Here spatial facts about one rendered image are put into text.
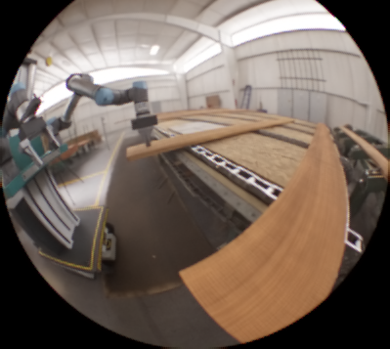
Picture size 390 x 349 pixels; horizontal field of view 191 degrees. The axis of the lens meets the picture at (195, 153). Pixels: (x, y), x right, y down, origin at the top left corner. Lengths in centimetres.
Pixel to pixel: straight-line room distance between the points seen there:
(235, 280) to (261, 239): 7
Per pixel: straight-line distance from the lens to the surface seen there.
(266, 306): 19
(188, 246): 112
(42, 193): 117
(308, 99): 577
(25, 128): 50
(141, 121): 58
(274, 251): 20
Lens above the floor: 105
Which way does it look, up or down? 23 degrees down
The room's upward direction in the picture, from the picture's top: 5 degrees counter-clockwise
